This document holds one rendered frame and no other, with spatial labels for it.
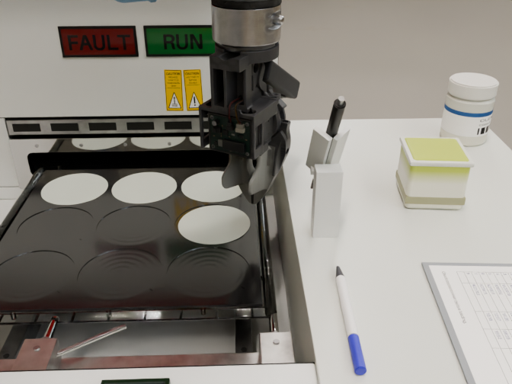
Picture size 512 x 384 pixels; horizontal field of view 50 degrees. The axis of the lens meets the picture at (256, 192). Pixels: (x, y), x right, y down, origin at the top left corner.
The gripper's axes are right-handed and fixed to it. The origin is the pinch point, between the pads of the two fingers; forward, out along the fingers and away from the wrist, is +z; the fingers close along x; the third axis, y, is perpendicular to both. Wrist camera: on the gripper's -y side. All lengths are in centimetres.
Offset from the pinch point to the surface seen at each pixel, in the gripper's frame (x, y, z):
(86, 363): -5.8, 27.4, 8.3
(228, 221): -4.6, -0.6, 6.2
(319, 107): -92, -267, 96
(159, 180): -20.6, -6.1, 6.3
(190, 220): -9.6, 1.7, 6.3
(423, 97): -36, -319, 96
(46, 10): -38.6, -5.7, -18.5
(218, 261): -1.2, 8.0, 6.4
